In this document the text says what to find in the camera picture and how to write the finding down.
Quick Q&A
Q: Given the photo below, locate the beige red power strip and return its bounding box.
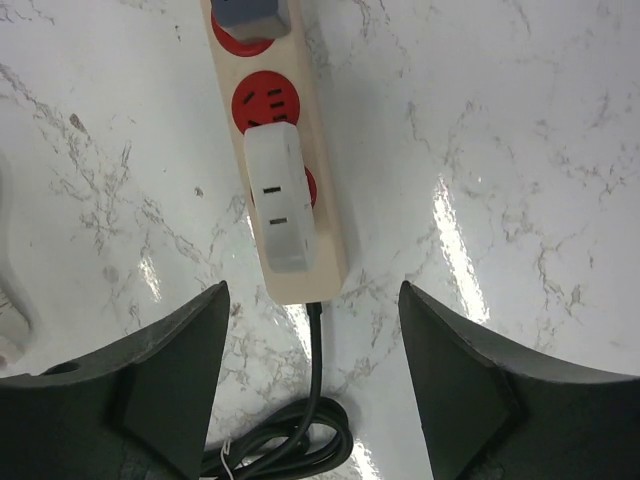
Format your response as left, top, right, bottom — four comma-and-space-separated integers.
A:
201, 1, 348, 305

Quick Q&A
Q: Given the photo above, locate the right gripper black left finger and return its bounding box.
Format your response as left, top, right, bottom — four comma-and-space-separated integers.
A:
1, 282, 230, 479

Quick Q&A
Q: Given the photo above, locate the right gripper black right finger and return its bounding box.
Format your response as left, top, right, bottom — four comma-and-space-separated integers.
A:
399, 282, 639, 479

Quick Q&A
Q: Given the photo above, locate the white adapter plug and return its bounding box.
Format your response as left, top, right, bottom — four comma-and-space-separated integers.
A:
244, 122, 317, 274

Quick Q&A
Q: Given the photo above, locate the grey plug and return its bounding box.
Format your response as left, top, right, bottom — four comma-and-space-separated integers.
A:
211, 0, 291, 43

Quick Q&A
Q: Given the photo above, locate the white power strip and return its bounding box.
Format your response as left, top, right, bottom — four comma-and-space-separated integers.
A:
1, 151, 35, 368

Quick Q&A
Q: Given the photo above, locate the black plug with cable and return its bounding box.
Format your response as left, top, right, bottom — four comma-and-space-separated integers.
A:
200, 302, 354, 479

